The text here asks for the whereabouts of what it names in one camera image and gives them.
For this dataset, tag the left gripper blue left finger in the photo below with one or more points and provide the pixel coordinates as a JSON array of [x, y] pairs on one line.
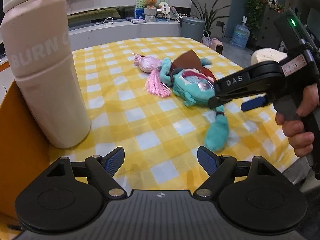
[[101, 171]]

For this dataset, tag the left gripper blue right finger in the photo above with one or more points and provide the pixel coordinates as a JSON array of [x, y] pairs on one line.
[[220, 171]]

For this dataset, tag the teal plush doll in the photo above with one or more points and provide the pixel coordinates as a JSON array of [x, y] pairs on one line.
[[196, 89]]

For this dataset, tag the pink tasselled plush pouch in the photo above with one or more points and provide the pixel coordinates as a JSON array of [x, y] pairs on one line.
[[152, 66]]

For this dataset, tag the person's right hand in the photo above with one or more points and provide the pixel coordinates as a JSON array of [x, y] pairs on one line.
[[301, 141]]

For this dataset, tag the cream cushioned chair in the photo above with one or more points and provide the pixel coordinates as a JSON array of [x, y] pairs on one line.
[[267, 54]]

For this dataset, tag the yellow checked tablecloth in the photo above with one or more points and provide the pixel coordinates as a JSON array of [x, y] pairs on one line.
[[160, 136]]

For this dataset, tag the blue water jug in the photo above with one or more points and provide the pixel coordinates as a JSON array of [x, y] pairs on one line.
[[240, 36]]

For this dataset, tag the pink small heater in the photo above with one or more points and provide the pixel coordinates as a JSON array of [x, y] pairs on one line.
[[213, 43]]

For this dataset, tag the orange-rimmed white storage box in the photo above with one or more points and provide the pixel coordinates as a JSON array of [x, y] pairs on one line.
[[24, 150]]

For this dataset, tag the green bushy potted plant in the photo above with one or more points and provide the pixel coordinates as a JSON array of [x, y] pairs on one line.
[[254, 12]]

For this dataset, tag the tall leafy floor plant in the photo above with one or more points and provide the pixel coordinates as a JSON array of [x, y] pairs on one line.
[[208, 14]]

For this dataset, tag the grey trash bin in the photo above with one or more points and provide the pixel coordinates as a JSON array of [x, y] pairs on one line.
[[192, 28]]

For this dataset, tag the white marble tv console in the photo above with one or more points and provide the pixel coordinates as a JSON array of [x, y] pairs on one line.
[[92, 34]]

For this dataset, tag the brown teddy bear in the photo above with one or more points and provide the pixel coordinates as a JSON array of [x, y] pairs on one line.
[[151, 4]]

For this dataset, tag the beige pink-lidded water bottle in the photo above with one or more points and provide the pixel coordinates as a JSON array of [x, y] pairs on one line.
[[35, 34]]

